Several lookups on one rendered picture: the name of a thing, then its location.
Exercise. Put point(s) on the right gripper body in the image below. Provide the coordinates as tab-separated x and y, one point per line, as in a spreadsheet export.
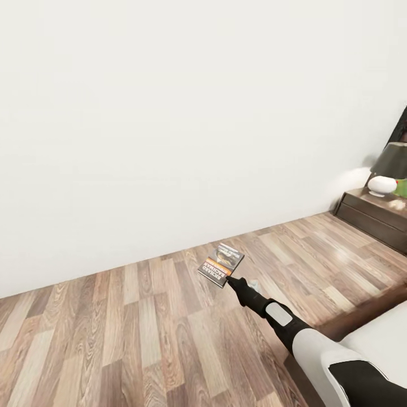
244	293

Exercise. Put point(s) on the hardback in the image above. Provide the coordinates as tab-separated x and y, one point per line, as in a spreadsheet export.
222	262

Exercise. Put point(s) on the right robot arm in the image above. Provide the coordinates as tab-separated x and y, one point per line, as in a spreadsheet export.
341	377

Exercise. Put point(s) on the table lamp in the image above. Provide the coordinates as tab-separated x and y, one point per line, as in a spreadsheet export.
390	166

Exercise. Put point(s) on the bed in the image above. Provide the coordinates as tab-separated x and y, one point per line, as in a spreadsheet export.
377	331

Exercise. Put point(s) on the nightstand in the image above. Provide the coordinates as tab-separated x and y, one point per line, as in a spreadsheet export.
382	218

